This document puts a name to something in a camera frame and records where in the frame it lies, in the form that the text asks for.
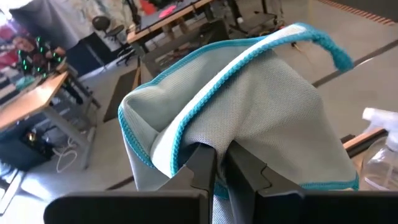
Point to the grey curtain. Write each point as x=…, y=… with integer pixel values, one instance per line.
x=53, y=25

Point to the black office chair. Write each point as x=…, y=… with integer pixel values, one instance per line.
x=101, y=23

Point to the black aluminium table frame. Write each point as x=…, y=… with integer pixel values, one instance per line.
x=347, y=138

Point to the person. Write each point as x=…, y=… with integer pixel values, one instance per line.
x=26, y=46

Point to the dark blue cabinet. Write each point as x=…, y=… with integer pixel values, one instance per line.
x=84, y=56

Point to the black box under desk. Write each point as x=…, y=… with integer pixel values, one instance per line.
x=18, y=155

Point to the pink flat object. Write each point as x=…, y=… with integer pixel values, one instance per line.
x=168, y=13

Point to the wooden work table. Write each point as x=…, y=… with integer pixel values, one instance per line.
x=155, y=26

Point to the wooden desk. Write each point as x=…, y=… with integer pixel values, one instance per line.
x=31, y=99

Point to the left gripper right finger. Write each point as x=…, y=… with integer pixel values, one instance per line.
x=280, y=208

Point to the clear spray bottle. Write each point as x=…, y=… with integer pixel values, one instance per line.
x=382, y=165

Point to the black orange-edged floor mat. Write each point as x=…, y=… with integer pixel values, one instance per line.
x=373, y=6

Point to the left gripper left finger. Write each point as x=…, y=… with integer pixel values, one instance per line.
x=140, y=207

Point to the blue microfiber towel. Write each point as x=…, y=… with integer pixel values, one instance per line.
x=264, y=109

